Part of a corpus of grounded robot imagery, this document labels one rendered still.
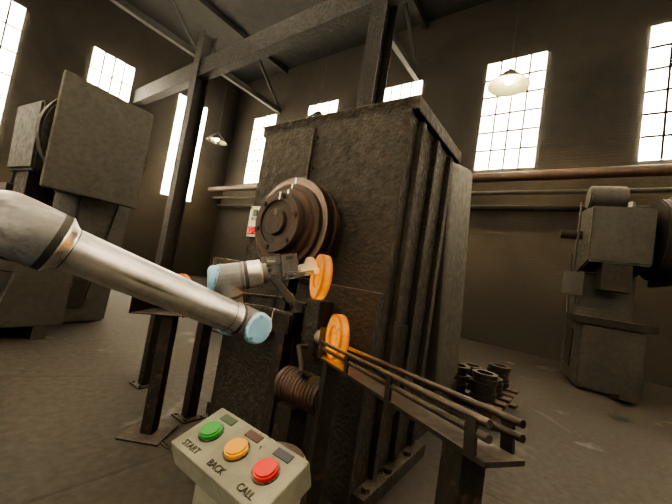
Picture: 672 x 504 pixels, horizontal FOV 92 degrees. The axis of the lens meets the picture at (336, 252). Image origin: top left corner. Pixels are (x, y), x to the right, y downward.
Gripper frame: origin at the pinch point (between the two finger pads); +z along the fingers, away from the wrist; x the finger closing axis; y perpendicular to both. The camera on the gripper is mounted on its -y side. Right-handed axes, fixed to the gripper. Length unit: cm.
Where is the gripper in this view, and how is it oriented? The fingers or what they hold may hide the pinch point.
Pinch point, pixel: (321, 271)
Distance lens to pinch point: 113.2
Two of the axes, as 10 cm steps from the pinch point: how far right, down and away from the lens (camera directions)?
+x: -3.2, 0.2, 9.5
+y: -1.2, -9.9, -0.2
